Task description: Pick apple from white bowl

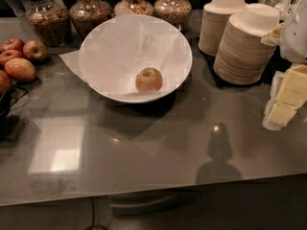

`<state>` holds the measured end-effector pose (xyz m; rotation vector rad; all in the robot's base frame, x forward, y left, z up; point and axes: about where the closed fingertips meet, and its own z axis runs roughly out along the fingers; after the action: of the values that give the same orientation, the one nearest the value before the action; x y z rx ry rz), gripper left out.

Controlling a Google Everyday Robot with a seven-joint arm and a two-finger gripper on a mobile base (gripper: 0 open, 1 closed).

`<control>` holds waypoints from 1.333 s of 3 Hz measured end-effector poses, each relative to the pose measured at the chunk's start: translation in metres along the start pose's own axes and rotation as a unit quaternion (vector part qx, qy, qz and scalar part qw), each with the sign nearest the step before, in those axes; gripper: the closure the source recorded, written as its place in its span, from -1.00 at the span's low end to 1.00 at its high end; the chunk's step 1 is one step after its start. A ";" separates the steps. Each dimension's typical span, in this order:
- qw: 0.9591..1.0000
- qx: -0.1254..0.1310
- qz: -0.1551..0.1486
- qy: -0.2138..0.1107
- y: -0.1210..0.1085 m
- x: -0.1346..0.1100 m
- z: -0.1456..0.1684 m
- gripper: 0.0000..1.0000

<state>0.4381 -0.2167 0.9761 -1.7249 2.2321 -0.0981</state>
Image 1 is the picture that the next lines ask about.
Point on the large red-yellow apple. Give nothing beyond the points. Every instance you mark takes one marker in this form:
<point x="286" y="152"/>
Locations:
<point x="20" y="69"/>

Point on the glass cereal jar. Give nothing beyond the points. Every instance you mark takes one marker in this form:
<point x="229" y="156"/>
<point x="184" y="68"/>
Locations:
<point x="50" y="21"/>
<point x="175" y="12"/>
<point x="135" y="7"/>
<point x="86" y="15"/>

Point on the white bowl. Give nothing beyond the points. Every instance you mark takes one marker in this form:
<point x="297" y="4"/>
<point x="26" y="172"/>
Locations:
<point x="105" y="58"/>

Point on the front stack paper bowls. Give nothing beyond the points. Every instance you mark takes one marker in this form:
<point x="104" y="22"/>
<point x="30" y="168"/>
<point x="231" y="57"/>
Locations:
<point x="242" y="57"/>

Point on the white paper liner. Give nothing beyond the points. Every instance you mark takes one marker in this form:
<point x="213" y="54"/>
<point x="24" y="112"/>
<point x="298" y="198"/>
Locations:
<point x="128" y="45"/>

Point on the black tray under bowls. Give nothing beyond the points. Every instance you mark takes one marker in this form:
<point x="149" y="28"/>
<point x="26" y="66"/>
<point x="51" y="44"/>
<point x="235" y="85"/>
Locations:
<point x="276" y="63"/>

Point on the black wire basket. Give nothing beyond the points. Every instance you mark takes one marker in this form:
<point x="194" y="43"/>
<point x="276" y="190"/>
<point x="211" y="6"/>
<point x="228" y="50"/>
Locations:
<point x="11" y="104"/>

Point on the red apple middle left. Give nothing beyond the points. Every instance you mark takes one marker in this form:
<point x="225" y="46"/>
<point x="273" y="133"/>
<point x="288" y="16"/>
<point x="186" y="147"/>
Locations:
<point x="8" y="55"/>

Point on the left glass cereal jar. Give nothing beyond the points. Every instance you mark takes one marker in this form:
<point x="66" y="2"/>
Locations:
<point x="50" y="21"/>

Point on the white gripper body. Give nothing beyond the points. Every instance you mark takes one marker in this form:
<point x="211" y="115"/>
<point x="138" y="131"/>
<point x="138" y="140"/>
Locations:
<point x="296" y="38"/>

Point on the red apple at edge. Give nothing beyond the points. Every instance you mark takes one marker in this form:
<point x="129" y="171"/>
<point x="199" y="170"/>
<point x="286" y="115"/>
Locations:
<point x="5" y="82"/>

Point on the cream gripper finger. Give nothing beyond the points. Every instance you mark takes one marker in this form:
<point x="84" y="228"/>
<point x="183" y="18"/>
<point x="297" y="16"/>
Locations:
<point x="288" y="94"/>

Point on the red apple top right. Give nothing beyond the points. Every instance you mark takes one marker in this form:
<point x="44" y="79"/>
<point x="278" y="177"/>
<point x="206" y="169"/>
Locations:
<point x="34" y="50"/>

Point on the red apple top left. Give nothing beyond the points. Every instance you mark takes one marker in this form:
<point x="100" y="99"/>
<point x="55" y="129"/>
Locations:
<point x="12" y="44"/>

